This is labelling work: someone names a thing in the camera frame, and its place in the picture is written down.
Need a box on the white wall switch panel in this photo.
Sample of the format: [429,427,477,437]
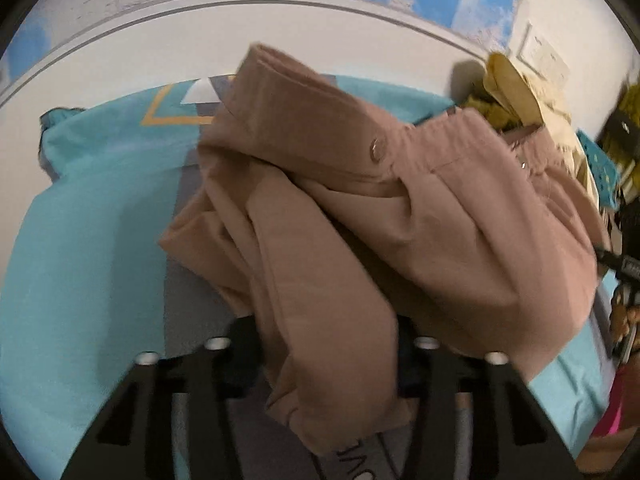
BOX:
[518,23,570,89]

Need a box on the cream yellow garment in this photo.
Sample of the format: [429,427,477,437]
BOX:
[462,52,599,204]

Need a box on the person's right hand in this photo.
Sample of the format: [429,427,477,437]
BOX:
[610,284,639,359]

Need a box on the teal patterned bed sheet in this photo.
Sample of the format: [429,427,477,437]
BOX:
[1,76,614,479]

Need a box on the pink zip jacket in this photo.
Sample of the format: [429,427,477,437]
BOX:
[160,44,608,454]

